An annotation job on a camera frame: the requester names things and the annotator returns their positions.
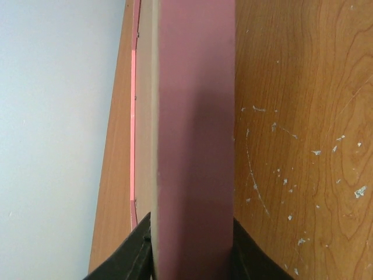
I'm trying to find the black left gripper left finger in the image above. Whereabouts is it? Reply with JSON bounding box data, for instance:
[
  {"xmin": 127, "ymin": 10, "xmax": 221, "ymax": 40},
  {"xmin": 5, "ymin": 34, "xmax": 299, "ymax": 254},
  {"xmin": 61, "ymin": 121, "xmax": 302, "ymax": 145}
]
[{"xmin": 86, "ymin": 213, "xmax": 153, "ymax": 280}]

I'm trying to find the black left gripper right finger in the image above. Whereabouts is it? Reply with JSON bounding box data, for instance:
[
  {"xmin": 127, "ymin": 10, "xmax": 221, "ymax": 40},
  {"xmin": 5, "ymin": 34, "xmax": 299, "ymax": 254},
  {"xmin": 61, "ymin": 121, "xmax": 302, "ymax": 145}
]
[{"xmin": 231, "ymin": 218, "xmax": 293, "ymax": 280}]

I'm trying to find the pink wooden photo frame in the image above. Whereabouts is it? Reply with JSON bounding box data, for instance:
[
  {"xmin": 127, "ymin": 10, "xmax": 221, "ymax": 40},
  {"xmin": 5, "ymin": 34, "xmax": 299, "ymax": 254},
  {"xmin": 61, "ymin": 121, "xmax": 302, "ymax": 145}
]
[{"xmin": 131, "ymin": 1, "xmax": 235, "ymax": 279}]

